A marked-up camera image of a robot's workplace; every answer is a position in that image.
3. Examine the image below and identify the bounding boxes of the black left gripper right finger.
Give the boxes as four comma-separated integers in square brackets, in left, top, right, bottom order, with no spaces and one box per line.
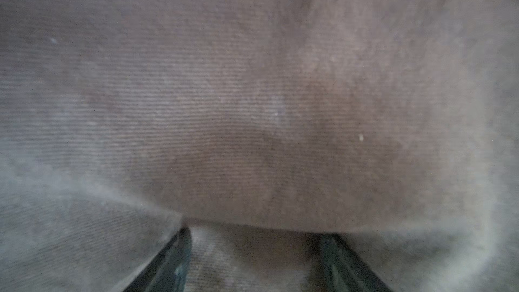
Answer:
[319,234,391,292]

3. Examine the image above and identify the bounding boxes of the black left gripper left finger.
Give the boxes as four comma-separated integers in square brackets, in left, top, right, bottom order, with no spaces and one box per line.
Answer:
[124,228,192,292]

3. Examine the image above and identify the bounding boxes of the brown trousers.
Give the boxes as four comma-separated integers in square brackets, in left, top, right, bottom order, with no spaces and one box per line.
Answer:
[1,0,518,291]

